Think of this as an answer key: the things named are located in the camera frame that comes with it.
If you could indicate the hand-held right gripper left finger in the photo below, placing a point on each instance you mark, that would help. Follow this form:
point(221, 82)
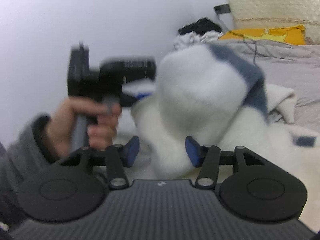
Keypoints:
point(133, 152)

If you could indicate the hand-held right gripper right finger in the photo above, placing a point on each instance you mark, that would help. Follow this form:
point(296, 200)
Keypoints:
point(193, 155)

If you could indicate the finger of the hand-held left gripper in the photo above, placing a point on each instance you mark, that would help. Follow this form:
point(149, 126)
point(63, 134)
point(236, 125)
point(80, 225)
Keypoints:
point(142, 95)

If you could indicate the white and blue fluffy sweater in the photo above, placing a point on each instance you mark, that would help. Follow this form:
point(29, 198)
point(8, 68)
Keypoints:
point(200, 92)

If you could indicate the person's left hand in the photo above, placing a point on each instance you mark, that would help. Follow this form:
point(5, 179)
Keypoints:
point(62, 122)

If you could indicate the white crumpled cloth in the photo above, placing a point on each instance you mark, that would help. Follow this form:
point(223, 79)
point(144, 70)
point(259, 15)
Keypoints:
point(190, 39)

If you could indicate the black cloth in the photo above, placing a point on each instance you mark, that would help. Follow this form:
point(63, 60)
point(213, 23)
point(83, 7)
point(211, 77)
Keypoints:
point(200, 25)

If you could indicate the cream fleece blanket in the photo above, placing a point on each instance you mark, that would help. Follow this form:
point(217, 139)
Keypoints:
point(282, 100)

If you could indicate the grey bed sheet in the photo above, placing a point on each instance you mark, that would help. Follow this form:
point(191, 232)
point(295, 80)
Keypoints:
point(287, 62)

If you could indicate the yellow sheet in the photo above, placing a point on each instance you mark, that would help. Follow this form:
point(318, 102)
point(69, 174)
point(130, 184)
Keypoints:
point(287, 33)

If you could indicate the grey wall power adapter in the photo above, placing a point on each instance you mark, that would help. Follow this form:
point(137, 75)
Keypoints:
point(222, 8)

